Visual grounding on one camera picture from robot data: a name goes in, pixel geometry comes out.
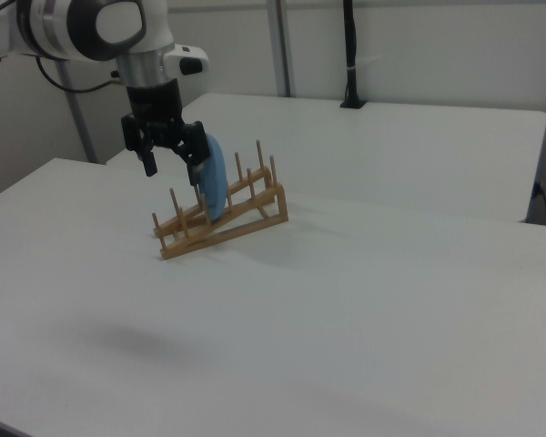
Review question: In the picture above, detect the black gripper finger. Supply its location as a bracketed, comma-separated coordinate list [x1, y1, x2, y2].
[176, 119, 211, 187]
[120, 113, 159, 178]

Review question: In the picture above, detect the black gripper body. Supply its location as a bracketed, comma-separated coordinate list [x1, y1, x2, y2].
[126, 80, 188, 150]

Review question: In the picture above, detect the blue round plate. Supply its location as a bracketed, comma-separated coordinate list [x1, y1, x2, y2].
[195, 134, 231, 224]

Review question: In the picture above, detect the wooden plate rack with pegs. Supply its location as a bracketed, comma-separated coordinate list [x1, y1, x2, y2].
[151, 139, 289, 262]

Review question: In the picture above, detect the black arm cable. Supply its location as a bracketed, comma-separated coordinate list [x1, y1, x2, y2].
[35, 54, 122, 95]

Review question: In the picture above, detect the grey slanted partition post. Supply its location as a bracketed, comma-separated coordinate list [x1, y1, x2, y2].
[56, 58, 97, 164]

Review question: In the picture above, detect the grey partition wall post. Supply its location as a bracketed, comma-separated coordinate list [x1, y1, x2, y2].
[267, 0, 298, 97]

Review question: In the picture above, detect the black camera stand pole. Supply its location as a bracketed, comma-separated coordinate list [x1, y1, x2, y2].
[339, 0, 369, 110]

